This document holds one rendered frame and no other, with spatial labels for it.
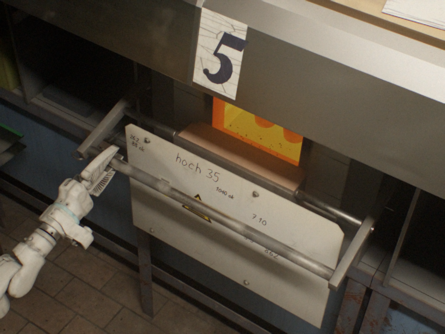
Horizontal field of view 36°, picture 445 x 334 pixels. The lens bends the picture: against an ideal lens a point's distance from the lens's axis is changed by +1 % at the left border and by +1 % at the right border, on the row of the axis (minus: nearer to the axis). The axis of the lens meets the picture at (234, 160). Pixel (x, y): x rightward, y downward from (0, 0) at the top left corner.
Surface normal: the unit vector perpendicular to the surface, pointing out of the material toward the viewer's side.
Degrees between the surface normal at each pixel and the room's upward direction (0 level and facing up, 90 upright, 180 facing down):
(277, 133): 0
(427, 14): 27
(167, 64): 80
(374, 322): 90
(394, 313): 90
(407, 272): 0
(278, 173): 0
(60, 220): 34
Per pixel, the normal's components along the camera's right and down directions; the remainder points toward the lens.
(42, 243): 0.53, -0.13
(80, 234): -0.07, -0.54
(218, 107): 0.84, 0.40
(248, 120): 0.05, -0.72
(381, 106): -0.52, 0.43
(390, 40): -0.25, -0.29
